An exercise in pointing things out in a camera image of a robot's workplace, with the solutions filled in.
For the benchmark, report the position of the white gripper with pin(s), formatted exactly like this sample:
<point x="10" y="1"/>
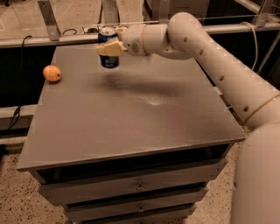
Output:
<point x="132" y="38"/>

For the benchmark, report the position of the blue pepsi can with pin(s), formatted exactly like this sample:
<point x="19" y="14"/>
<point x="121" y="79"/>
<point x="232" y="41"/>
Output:
<point x="107" y="48"/>

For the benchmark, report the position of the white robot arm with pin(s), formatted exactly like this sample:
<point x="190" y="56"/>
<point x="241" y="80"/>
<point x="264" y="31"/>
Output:
<point x="256" y="194"/>

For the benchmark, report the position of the orange fruit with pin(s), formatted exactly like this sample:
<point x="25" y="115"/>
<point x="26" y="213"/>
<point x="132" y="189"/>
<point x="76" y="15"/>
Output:
<point x="52" y="73"/>

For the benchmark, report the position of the metal railing bar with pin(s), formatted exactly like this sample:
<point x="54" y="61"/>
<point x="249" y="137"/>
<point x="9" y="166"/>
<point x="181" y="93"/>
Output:
<point x="82" y="39"/>

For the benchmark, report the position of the grey drawer cabinet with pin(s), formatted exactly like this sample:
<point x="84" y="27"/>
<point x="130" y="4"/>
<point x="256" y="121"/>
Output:
<point x="149" y="112"/>

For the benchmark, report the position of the top grey drawer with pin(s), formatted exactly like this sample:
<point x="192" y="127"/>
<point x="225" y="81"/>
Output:
<point x="88" y="189"/>

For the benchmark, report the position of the grey drawer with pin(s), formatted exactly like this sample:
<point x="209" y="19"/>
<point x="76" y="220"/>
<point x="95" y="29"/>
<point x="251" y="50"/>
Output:
<point x="136" y="205"/>
<point x="147" y="216"/>
<point x="88" y="189"/>

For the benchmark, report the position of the middle grey drawer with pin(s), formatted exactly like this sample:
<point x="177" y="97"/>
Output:
<point x="136" y="205"/>

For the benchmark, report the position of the bottom grey drawer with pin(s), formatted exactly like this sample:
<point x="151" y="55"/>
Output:
<point x="147" y="216"/>

